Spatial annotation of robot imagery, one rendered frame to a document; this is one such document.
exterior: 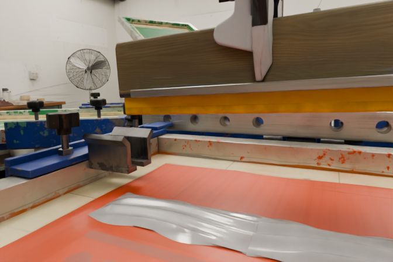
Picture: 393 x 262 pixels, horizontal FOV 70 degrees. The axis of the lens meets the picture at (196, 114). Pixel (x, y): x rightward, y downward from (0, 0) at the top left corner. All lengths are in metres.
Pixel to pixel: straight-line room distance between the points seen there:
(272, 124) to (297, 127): 0.04
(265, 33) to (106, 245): 0.24
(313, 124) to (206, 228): 0.32
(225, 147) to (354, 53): 0.29
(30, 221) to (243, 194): 0.24
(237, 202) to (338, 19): 0.22
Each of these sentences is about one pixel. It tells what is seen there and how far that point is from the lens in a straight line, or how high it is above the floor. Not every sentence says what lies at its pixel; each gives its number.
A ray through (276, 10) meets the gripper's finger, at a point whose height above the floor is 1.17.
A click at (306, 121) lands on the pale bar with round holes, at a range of 0.54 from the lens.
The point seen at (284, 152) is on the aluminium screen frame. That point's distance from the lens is 0.49.
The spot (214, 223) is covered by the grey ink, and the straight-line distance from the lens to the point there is 0.30.
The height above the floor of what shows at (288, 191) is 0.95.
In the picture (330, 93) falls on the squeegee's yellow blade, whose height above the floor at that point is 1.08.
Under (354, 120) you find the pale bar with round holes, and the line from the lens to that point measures 0.54.
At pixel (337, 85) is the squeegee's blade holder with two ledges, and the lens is 0.29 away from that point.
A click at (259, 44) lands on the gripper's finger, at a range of 0.29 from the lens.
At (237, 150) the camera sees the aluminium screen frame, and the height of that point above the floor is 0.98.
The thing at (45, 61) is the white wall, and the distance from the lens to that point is 4.82.
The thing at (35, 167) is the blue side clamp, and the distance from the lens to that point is 0.39.
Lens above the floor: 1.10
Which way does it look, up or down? 7 degrees down
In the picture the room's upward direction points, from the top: 2 degrees counter-clockwise
